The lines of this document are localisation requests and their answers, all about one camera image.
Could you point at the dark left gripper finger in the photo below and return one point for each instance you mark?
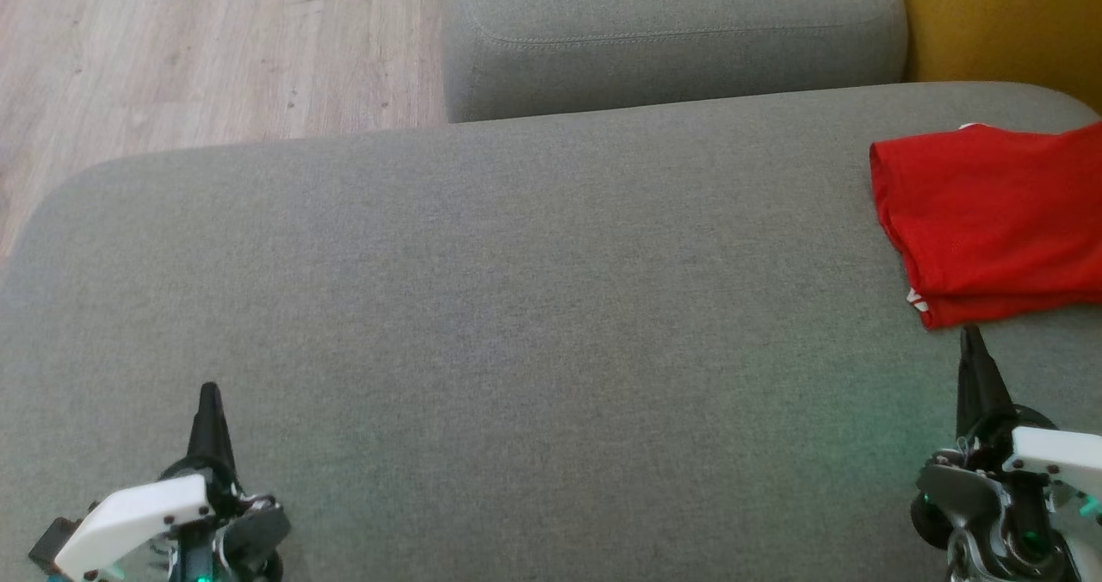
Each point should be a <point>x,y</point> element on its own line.
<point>202,444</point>
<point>219,448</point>

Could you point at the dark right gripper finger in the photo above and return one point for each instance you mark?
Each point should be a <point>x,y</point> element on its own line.
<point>990,401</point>
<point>967,393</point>

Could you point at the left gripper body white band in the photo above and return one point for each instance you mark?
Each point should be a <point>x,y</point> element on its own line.
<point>138,517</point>

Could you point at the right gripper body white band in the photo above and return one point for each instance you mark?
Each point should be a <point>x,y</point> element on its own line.
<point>1059,461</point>

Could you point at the red garment with white sleeves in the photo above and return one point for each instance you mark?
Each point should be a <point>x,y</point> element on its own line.
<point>990,212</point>

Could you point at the large grey sofa seat cushion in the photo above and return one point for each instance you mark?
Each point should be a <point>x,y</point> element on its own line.
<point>516,306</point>

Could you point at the small grey sofa cushion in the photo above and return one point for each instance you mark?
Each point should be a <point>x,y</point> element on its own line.
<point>671,40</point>

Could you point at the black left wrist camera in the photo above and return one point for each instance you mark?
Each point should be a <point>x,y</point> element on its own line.
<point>56,541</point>

